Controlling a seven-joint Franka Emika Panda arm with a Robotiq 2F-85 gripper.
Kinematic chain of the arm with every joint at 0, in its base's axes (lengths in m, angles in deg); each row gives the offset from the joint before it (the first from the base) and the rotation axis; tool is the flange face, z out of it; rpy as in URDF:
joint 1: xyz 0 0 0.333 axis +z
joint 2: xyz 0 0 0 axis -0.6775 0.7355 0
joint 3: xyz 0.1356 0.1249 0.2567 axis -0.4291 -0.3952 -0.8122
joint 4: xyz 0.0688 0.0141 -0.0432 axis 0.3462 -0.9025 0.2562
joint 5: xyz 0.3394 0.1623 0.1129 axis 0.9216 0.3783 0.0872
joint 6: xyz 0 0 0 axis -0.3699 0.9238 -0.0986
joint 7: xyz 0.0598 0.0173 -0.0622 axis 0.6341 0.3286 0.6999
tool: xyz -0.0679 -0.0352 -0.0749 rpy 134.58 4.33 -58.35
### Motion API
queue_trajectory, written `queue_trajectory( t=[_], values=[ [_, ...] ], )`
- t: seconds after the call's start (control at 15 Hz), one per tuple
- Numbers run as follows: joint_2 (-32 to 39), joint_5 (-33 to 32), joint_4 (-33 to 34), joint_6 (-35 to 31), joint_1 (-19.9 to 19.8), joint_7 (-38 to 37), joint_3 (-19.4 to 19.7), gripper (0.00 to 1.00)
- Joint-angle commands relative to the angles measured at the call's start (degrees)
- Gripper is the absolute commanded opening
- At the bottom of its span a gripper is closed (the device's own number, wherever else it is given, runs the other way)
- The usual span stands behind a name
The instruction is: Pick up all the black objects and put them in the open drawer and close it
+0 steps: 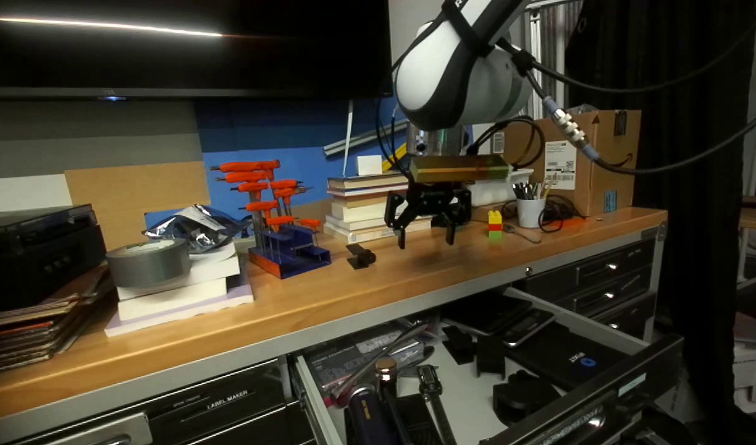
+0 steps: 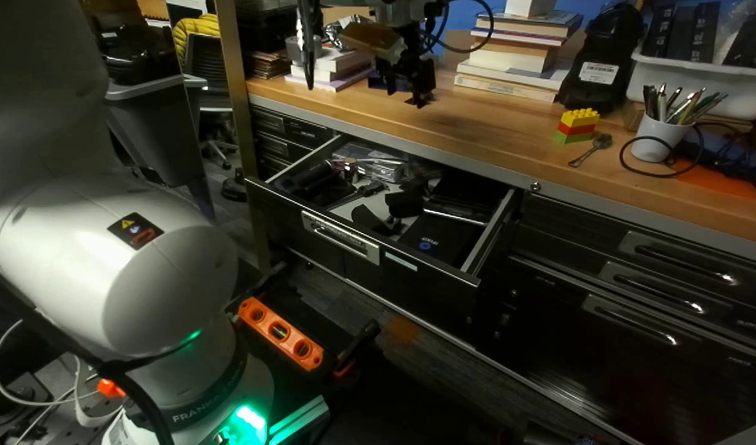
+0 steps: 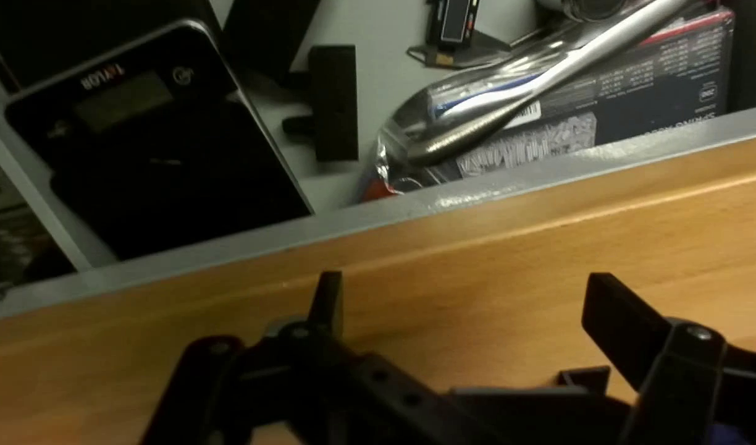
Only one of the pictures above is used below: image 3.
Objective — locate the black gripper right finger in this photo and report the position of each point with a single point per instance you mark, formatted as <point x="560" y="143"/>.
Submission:
<point x="683" y="378"/>

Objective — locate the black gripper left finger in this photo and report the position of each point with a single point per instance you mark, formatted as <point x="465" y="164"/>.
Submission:
<point x="311" y="387"/>

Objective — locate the black plastic bracket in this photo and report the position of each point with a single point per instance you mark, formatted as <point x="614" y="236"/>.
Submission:
<point x="335" y="101"/>

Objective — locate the grey metal tool drawer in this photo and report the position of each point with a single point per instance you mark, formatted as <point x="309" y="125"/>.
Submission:
<point x="379" y="49"/>

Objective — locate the black rectangular block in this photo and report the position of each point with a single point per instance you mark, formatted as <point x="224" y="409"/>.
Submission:
<point x="269" y="38"/>

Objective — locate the black digital scale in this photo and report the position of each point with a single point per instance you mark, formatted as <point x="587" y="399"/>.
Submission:
<point x="171" y="173"/>

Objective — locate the black printed package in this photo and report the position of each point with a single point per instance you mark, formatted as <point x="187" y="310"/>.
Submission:
<point x="640" y="90"/>

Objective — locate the silver foil pouch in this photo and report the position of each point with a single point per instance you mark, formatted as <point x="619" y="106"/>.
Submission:
<point x="492" y="90"/>

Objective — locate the black flat electronic device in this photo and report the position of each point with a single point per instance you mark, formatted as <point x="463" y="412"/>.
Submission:
<point x="82" y="32"/>

